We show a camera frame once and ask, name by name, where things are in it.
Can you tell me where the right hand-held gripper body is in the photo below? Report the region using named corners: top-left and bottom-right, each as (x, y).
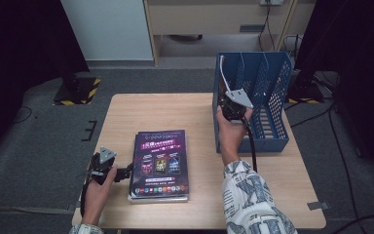
top-left (219, 88), bottom-right (254, 122)

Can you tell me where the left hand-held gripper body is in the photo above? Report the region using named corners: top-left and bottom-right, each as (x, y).
top-left (88, 146), bottom-right (118, 186)

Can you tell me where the stack of purple magazines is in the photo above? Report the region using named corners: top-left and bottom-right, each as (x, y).
top-left (129, 129), bottom-right (189, 198)

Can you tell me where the purple-backed magazine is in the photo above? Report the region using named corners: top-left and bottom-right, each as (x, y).
top-left (128, 193), bottom-right (190, 201)

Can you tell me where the blue file rack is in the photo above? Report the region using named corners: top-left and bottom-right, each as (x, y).
top-left (211, 51), bottom-right (294, 154)

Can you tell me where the person's left hand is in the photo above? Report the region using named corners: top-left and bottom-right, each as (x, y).
top-left (83, 165), bottom-right (118, 210)

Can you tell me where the person's right hand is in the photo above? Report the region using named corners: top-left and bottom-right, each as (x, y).
top-left (215, 105), bottom-right (254, 164)

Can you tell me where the light wooden desk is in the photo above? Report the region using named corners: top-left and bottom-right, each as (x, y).
top-left (142, 0), bottom-right (317, 67)

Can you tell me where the white partition panel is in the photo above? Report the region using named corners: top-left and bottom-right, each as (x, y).
top-left (60, 0), bottom-right (154, 61)

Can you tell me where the grey tape piece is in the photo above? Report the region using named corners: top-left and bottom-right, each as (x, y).
top-left (306, 201), bottom-right (330, 212)

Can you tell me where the black curtain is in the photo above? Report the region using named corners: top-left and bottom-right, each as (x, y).
top-left (0, 0), bottom-right (91, 164)
top-left (293, 0), bottom-right (374, 178)

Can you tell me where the thin dark gripper cable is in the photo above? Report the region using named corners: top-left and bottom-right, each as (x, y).
top-left (79, 162), bottom-right (94, 218)

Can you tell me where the thick black gripper cable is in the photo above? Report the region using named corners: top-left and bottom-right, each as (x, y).
top-left (240, 116), bottom-right (259, 174)

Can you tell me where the looped black cable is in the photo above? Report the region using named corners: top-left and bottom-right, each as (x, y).
top-left (282, 33), bottom-right (304, 60)

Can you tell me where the thin black floor cable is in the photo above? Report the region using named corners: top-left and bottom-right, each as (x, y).
top-left (8, 105), bottom-right (33, 125)

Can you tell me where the black socket cable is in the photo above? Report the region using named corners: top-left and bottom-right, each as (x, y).
top-left (257, 4), bottom-right (277, 53)

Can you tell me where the long black floor cable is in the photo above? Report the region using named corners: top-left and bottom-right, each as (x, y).
top-left (327, 106), bottom-right (361, 225)

